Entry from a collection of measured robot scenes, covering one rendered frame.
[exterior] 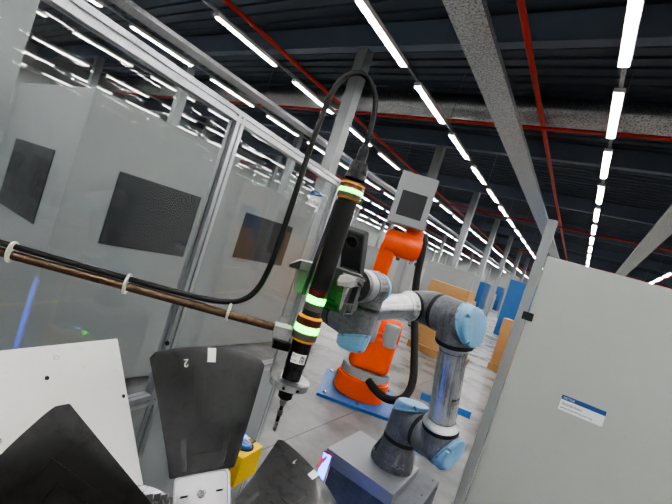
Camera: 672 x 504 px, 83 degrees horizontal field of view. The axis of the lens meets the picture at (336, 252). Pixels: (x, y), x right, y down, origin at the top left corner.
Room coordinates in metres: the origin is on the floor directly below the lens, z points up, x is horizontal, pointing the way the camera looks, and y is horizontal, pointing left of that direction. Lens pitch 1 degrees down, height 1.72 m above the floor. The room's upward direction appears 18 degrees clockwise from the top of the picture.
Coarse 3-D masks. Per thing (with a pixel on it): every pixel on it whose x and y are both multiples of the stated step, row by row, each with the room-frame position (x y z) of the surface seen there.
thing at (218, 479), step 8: (208, 472) 0.64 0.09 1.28; (216, 472) 0.64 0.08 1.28; (224, 472) 0.64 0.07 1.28; (176, 480) 0.62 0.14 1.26; (184, 480) 0.63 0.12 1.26; (192, 480) 0.63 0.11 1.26; (200, 480) 0.63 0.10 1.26; (208, 480) 0.63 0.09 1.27; (216, 480) 0.63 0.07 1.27; (224, 480) 0.63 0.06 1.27; (176, 488) 0.62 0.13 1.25; (184, 488) 0.62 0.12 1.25; (192, 488) 0.62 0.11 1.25; (200, 488) 0.62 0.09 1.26; (208, 488) 0.62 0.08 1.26; (216, 488) 0.63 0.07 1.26; (224, 488) 0.63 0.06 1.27; (176, 496) 0.61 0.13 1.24; (192, 496) 0.61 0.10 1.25; (208, 496) 0.62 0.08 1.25; (216, 496) 0.62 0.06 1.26; (224, 496) 0.62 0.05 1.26
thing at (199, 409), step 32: (160, 352) 0.73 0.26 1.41; (192, 352) 0.76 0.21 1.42; (224, 352) 0.79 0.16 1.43; (160, 384) 0.70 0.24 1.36; (192, 384) 0.72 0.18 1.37; (224, 384) 0.74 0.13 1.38; (256, 384) 0.77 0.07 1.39; (160, 416) 0.67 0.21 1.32; (192, 416) 0.68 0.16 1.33; (224, 416) 0.70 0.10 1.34; (192, 448) 0.65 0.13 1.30; (224, 448) 0.66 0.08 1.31
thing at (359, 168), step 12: (360, 156) 0.65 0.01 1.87; (348, 168) 0.65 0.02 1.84; (360, 168) 0.64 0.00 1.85; (360, 180) 0.67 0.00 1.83; (300, 348) 0.64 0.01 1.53; (288, 360) 0.65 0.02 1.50; (300, 360) 0.64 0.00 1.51; (288, 372) 0.64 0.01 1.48; (300, 372) 0.65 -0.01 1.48; (288, 396) 0.65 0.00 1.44
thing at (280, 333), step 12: (276, 324) 0.64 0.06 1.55; (276, 336) 0.63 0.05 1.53; (288, 336) 0.64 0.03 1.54; (276, 348) 0.63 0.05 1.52; (288, 348) 0.63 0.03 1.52; (276, 360) 0.64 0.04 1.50; (276, 372) 0.64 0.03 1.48; (276, 384) 0.63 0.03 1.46; (288, 384) 0.63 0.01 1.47; (300, 384) 0.64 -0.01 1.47
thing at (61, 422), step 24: (72, 408) 0.45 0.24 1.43; (24, 432) 0.41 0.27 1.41; (48, 432) 0.43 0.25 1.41; (72, 432) 0.44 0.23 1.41; (0, 456) 0.40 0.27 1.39; (24, 456) 0.41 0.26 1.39; (48, 456) 0.42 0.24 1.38; (72, 456) 0.44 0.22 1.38; (96, 456) 0.46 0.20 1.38; (0, 480) 0.39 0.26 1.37; (24, 480) 0.41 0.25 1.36; (48, 480) 0.42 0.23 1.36; (72, 480) 0.44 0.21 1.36; (96, 480) 0.45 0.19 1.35; (120, 480) 0.47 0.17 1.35
